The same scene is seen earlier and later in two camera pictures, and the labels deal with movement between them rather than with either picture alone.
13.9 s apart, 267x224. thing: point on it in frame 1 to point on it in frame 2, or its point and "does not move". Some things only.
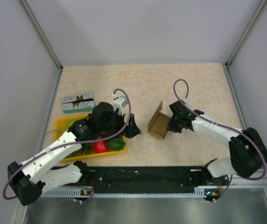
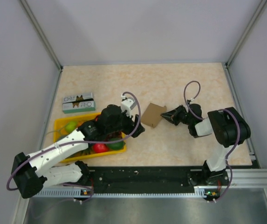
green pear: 70,123 does not move
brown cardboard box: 158,124 to 152,115
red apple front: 99,147 does not move
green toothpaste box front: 78,107 does not move
